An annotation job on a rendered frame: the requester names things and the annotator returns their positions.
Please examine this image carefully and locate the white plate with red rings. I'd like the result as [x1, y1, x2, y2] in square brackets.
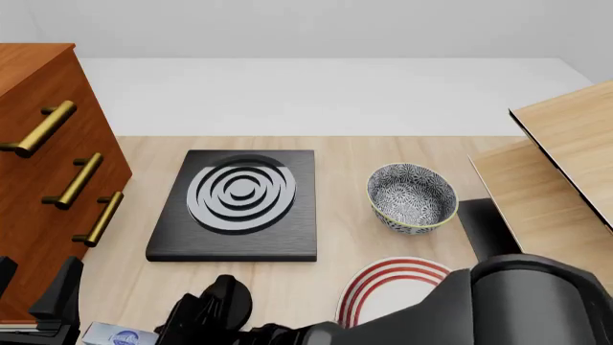
[334, 255, 454, 331]

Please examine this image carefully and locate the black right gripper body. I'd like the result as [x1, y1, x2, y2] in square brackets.
[153, 287, 217, 337]

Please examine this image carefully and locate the medium brass drawer handle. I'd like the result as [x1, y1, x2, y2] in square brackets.
[40, 151, 104, 211]

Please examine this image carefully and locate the short brass drawer handle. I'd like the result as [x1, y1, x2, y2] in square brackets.
[71, 190, 125, 248]

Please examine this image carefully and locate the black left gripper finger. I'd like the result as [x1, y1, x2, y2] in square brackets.
[0, 256, 20, 300]
[28, 255, 85, 322]

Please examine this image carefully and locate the cream cheese box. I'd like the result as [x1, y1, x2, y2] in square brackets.
[80, 320, 160, 345]

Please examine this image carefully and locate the brown wooden cabinet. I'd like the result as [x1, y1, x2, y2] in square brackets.
[0, 42, 134, 324]

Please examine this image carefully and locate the black white patterned bowl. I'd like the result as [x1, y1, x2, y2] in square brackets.
[365, 162, 461, 236]

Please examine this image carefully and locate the pale wooden shelf unit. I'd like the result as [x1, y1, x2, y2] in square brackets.
[456, 80, 613, 285]

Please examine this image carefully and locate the flat black stove plate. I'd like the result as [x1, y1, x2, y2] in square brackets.
[145, 149, 319, 264]

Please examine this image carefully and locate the long brass drawer handle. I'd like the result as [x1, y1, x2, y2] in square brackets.
[0, 100, 79, 160]

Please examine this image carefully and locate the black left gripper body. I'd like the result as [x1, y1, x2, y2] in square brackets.
[0, 316, 81, 345]

